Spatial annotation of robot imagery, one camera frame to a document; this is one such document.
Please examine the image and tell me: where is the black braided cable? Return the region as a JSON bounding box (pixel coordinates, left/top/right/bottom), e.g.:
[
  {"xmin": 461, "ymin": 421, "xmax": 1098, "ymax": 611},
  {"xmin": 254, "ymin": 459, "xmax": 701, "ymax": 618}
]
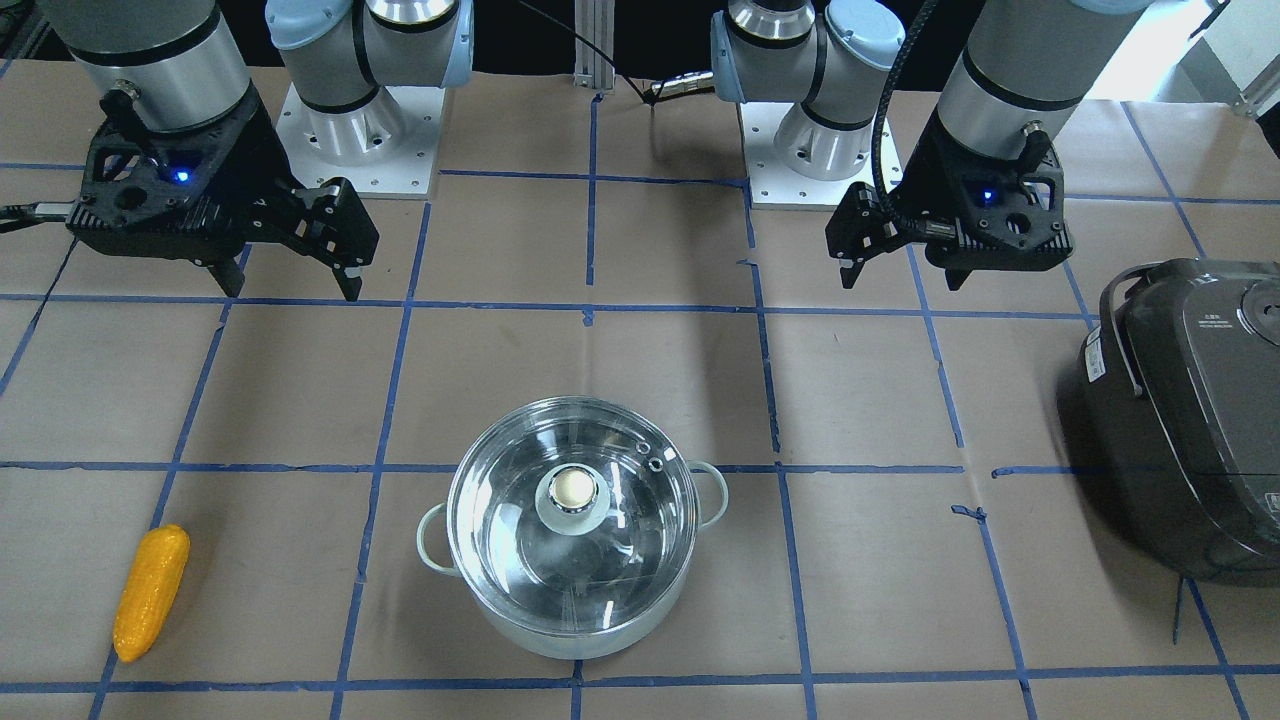
[{"xmin": 870, "ymin": 0, "xmax": 946, "ymax": 225}]

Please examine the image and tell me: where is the dark grey rice cooker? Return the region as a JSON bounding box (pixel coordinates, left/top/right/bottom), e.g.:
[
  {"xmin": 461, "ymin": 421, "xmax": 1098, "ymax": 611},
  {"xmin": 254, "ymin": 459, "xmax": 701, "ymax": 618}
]
[{"xmin": 1080, "ymin": 258, "xmax": 1279, "ymax": 588}]

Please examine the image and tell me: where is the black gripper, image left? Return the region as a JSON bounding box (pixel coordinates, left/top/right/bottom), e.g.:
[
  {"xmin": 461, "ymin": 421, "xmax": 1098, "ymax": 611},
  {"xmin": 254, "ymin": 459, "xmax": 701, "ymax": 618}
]
[{"xmin": 67, "ymin": 88, "xmax": 380, "ymax": 302}]

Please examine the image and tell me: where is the glass pot lid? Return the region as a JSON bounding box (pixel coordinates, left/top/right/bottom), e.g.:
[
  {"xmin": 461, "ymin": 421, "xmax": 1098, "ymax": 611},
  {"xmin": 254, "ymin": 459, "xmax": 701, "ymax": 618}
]
[{"xmin": 445, "ymin": 397, "xmax": 699, "ymax": 639}]

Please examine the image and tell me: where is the steel pot with handles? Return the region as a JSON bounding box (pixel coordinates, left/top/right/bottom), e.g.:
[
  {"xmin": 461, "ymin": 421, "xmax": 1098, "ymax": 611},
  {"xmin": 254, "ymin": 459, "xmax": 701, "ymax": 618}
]
[{"xmin": 416, "ymin": 397, "xmax": 730, "ymax": 661}]

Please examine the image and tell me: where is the aluminium frame post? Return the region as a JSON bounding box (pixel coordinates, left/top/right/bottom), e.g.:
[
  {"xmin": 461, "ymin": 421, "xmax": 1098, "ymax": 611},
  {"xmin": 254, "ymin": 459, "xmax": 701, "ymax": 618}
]
[{"xmin": 573, "ymin": 0, "xmax": 616, "ymax": 94}]

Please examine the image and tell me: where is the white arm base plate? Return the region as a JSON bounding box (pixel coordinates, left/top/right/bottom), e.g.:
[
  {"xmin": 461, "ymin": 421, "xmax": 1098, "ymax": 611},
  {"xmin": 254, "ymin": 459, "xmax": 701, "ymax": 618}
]
[
  {"xmin": 276, "ymin": 86, "xmax": 448, "ymax": 200},
  {"xmin": 739, "ymin": 102, "xmax": 902, "ymax": 211}
]

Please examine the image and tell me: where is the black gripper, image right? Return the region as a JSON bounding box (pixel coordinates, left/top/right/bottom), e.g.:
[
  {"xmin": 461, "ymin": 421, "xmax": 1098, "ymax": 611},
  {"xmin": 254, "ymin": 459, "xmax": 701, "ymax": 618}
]
[{"xmin": 826, "ymin": 111, "xmax": 1073, "ymax": 292}]

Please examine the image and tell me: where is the yellow corn cob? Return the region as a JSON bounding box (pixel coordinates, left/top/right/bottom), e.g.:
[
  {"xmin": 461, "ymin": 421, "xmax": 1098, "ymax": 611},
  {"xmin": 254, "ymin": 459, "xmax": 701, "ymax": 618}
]
[{"xmin": 111, "ymin": 524, "xmax": 191, "ymax": 664}]

